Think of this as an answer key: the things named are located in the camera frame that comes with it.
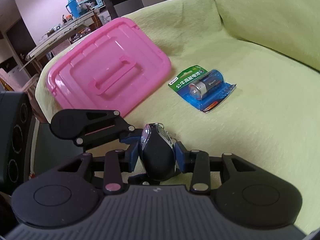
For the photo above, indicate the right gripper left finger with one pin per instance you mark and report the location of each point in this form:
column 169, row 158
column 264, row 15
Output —
column 116, row 162

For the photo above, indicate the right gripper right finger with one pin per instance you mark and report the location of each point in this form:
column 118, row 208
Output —
column 197, row 163

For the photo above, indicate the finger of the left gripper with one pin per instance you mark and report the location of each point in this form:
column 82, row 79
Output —
column 89, row 129
column 140, row 179

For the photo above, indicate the silver metal keychain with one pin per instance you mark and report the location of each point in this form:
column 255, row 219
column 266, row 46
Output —
column 157, row 152

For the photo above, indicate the pink plastic bin lid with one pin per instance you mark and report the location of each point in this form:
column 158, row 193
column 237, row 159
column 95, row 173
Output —
column 114, row 68

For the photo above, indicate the white blue battery card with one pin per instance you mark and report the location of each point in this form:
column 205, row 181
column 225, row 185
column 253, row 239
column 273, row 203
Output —
column 202, row 89

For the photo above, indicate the green covered sofa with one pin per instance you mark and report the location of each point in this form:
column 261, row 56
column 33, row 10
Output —
column 270, row 50

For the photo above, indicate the cluttered side table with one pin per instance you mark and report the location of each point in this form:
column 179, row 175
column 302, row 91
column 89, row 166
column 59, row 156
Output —
column 62, row 37

